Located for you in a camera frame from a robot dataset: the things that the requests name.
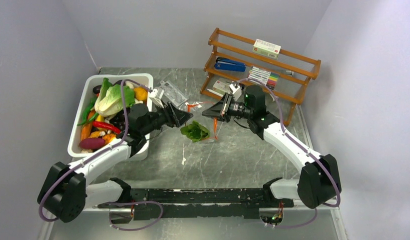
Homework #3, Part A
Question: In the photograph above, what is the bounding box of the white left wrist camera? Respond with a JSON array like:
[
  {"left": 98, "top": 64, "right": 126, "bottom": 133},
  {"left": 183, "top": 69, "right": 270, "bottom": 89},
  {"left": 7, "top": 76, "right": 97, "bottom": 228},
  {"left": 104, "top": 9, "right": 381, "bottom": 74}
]
[{"left": 148, "top": 87, "right": 164, "bottom": 108}]

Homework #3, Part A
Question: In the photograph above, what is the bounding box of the clear zip top bag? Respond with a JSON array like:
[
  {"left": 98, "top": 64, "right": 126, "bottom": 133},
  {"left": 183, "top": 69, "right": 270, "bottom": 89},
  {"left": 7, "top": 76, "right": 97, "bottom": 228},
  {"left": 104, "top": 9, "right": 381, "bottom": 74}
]
[{"left": 183, "top": 101, "right": 218, "bottom": 143}]

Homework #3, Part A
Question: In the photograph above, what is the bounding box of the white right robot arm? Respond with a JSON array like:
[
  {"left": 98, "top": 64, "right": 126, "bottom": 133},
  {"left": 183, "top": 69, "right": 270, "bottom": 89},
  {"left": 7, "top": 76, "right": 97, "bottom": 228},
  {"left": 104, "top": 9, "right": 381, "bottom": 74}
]
[{"left": 202, "top": 85, "right": 342, "bottom": 209}]

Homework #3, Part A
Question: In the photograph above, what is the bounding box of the green romaine lettuce leaf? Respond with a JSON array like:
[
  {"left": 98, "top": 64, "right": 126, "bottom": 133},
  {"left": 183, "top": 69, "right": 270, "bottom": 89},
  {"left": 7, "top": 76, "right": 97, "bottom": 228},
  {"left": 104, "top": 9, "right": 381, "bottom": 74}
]
[{"left": 180, "top": 120, "right": 210, "bottom": 143}]

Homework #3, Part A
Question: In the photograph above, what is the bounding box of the packaged protractor ruler set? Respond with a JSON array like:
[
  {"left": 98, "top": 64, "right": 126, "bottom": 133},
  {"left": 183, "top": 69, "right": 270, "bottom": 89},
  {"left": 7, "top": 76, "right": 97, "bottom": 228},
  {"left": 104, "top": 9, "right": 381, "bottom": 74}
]
[{"left": 160, "top": 80, "right": 188, "bottom": 107}]

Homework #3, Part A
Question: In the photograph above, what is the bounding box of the white green box top shelf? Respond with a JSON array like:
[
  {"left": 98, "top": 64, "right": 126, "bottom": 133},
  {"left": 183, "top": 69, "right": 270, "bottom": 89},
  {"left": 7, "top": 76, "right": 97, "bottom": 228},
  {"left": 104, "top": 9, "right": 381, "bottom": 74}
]
[{"left": 252, "top": 39, "right": 281, "bottom": 59}]

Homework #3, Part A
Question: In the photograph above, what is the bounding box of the red chili pepper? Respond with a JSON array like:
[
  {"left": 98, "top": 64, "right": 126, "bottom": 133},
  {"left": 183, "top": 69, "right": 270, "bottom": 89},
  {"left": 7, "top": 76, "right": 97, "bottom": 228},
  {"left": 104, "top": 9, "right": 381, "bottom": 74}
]
[{"left": 92, "top": 121, "right": 121, "bottom": 134}]

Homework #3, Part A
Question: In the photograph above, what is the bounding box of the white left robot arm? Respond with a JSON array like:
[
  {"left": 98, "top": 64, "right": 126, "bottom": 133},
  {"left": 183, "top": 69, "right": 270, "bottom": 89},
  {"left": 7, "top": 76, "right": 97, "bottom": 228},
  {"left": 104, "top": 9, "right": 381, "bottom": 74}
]
[{"left": 37, "top": 102, "right": 193, "bottom": 223}]

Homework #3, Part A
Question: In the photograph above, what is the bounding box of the purple sweet potato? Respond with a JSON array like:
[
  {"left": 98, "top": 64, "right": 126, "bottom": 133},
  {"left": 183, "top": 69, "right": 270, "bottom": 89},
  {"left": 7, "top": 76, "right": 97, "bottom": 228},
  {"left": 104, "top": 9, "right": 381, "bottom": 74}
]
[{"left": 78, "top": 138, "right": 106, "bottom": 150}]

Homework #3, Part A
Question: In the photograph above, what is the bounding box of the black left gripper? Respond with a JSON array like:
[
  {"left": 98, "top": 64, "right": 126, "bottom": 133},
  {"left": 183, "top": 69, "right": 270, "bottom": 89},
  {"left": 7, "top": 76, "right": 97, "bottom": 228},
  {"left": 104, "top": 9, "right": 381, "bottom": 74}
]
[{"left": 141, "top": 100, "right": 193, "bottom": 136}]

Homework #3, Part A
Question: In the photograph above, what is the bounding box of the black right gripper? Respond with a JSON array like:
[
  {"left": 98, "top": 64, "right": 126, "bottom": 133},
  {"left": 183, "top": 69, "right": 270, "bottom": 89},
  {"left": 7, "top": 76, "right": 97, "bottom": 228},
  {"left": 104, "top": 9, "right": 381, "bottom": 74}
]
[{"left": 202, "top": 92, "right": 253, "bottom": 123}]

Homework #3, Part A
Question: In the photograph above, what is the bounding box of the green chili pepper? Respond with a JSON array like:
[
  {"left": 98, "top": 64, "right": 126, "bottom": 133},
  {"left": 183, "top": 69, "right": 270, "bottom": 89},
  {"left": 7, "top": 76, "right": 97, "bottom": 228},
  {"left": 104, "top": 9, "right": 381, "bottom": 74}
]
[{"left": 77, "top": 96, "right": 97, "bottom": 126}]

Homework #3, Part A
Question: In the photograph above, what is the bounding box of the white green box lower shelf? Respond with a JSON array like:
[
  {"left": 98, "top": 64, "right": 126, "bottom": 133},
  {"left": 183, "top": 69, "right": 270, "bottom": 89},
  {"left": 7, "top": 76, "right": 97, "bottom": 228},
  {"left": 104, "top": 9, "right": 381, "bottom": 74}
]
[{"left": 212, "top": 80, "right": 231, "bottom": 96}]

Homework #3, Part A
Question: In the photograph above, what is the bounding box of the white marker pen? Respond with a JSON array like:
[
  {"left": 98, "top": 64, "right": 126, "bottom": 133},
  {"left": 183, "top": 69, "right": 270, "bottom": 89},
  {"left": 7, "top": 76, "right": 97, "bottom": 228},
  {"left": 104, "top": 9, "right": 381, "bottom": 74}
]
[{"left": 206, "top": 88, "right": 223, "bottom": 98}]

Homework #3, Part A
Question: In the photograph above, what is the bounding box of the orange bell pepper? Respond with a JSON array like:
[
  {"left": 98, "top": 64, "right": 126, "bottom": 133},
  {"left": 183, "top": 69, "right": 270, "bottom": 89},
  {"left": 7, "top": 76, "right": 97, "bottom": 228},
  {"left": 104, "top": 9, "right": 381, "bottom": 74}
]
[{"left": 133, "top": 87, "right": 148, "bottom": 102}]

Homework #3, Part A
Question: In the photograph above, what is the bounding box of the coloured marker set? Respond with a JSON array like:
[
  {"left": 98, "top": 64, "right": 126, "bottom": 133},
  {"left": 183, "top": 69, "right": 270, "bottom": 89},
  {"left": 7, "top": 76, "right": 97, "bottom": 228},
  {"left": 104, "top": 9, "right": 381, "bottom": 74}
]
[{"left": 248, "top": 66, "right": 279, "bottom": 90}]

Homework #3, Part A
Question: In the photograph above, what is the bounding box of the white green box shelf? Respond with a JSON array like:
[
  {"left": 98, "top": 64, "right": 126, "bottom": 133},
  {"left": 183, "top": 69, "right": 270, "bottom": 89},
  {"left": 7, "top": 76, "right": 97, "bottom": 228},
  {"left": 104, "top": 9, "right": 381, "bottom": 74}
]
[
  {"left": 252, "top": 39, "right": 281, "bottom": 59},
  {"left": 212, "top": 80, "right": 231, "bottom": 96}
]

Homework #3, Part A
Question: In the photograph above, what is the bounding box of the white plastic bin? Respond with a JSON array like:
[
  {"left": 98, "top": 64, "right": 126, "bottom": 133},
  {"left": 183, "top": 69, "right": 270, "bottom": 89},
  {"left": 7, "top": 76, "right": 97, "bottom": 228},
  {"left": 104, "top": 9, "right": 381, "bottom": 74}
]
[{"left": 67, "top": 73, "right": 154, "bottom": 160}]

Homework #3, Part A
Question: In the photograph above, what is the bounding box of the orange carrot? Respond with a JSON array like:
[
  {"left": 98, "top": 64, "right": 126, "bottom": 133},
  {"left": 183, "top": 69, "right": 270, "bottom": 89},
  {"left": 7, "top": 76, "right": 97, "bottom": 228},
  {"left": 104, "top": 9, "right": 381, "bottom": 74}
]
[{"left": 80, "top": 110, "right": 96, "bottom": 141}]

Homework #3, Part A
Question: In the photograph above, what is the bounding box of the wooden desk shelf rack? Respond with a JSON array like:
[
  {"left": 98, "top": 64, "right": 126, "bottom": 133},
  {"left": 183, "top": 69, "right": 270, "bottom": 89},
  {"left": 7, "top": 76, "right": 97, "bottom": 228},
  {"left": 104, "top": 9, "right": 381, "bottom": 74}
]
[{"left": 200, "top": 27, "right": 322, "bottom": 126}]

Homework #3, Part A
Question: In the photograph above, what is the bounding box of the blue stapler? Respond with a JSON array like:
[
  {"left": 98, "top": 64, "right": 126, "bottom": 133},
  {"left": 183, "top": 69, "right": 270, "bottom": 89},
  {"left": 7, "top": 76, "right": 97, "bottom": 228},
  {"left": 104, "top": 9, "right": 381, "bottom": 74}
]
[{"left": 214, "top": 57, "right": 246, "bottom": 72}]

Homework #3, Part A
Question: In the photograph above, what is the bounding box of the green white cabbage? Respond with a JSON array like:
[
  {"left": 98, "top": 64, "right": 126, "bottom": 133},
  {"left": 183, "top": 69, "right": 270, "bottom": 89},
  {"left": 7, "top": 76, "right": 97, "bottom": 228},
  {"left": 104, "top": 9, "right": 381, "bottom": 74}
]
[{"left": 94, "top": 77, "right": 135, "bottom": 117}]

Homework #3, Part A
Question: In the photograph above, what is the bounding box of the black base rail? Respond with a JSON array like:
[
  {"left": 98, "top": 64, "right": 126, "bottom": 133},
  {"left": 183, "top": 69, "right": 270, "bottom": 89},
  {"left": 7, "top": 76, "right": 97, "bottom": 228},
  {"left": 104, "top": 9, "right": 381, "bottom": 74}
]
[{"left": 98, "top": 187, "right": 295, "bottom": 221}]

